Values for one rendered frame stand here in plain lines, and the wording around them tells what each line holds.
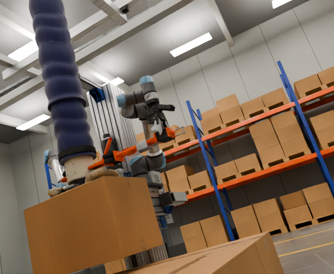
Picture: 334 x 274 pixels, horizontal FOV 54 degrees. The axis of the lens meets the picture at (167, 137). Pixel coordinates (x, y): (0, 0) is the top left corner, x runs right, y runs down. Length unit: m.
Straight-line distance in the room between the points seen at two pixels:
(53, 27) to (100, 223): 1.32
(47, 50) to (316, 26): 9.74
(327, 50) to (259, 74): 2.00
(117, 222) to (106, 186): 0.18
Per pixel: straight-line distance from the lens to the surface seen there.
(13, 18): 8.32
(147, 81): 1.80
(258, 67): 10.88
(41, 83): 4.88
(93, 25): 3.97
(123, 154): 1.80
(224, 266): 0.95
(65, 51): 2.25
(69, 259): 1.83
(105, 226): 1.65
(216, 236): 9.08
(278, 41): 11.14
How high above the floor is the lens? 0.65
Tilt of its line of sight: 17 degrees up
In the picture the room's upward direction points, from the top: 16 degrees counter-clockwise
